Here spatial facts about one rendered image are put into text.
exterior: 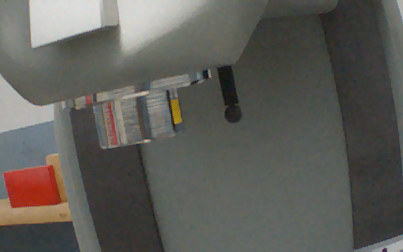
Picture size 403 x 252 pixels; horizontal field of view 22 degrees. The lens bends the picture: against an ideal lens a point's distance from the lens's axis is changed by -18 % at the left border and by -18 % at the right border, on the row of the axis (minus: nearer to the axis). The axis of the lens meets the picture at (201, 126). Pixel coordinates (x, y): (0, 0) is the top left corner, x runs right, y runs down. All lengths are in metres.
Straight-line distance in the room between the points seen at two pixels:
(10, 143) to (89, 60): 4.59
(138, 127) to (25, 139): 4.49
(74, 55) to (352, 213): 0.50
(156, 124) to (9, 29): 0.12
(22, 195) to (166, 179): 3.53
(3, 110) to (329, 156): 4.21
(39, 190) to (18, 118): 0.70
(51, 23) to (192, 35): 0.08
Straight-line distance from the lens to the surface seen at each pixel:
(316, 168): 1.01
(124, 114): 0.62
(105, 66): 0.56
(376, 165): 1.00
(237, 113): 0.63
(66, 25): 0.52
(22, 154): 5.13
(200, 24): 0.57
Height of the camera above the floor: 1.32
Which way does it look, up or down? 3 degrees down
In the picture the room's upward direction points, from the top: 11 degrees counter-clockwise
